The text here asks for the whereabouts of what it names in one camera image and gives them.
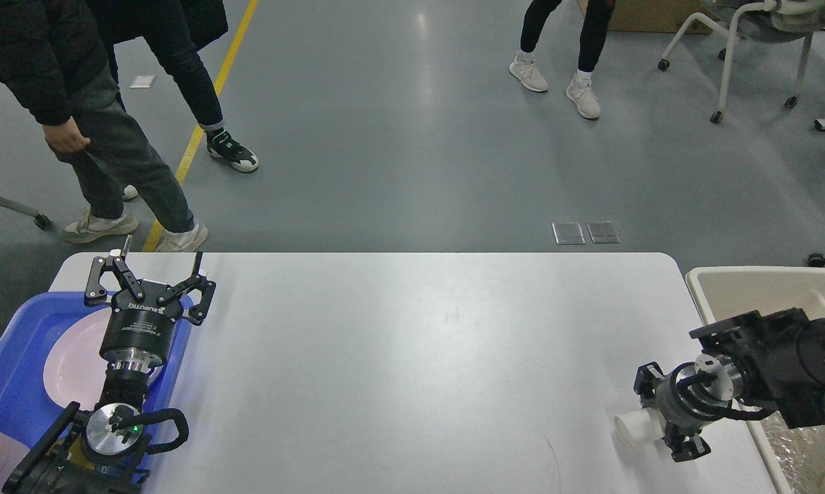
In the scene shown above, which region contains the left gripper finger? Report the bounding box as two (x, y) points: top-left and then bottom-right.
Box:
(155, 251), (217, 327)
(84, 234), (145, 307)

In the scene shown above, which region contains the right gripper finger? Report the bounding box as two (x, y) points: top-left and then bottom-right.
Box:
(663, 422), (711, 462)
(634, 362), (666, 408)

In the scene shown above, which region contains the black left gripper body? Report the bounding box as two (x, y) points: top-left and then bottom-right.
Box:
(99, 279), (183, 375)

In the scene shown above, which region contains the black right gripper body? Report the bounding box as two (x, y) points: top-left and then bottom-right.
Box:
(652, 353), (746, 434)

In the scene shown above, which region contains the white paper cup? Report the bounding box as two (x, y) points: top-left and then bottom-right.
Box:
(614, 408), (666, 450)

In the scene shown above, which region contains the pink plate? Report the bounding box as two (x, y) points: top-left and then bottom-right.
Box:
(43, 307), (111, 412)

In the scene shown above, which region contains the foil sheet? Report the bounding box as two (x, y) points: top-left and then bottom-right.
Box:
(760, 413), (825, 493)

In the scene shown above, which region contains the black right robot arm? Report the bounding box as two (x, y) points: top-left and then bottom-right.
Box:
(634, 307), (825, 462)

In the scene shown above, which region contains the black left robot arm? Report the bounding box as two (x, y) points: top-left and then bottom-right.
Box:
(2, 246), (217, 493)

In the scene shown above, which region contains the white chair left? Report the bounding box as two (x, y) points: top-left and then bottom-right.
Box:
(0, 195), (52, 231)

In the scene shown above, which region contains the beige plastic bin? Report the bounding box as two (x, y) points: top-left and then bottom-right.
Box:
(686, 266), (825, 493)

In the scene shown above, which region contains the person in grey jeans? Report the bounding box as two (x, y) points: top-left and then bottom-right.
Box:
(0, 1), (208, 251)

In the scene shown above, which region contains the person with white sneakers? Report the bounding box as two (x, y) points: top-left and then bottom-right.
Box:
(509, 0), (616, 121)

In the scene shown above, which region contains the cardboard box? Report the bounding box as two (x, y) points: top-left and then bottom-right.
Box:
(608, 1), (713, 34)

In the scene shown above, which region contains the white chair background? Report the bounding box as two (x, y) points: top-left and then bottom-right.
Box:
(658, 1), (825, 124)

